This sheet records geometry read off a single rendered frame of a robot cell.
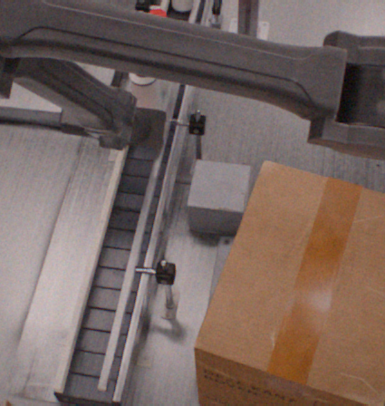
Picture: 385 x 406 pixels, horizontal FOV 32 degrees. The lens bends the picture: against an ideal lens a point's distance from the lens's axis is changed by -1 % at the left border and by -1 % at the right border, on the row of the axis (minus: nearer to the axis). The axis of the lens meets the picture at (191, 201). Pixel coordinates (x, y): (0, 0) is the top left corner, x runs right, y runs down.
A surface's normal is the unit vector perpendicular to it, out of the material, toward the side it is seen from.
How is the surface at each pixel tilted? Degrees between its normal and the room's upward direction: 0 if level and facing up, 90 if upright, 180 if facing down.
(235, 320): 0
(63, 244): 0
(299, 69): 32
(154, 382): 0
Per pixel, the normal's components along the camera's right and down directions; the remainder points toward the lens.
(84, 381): -0.04, -0.53
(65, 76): 0.96, 0.16
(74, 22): 0.16, -0.03
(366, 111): -0.48, -0.13
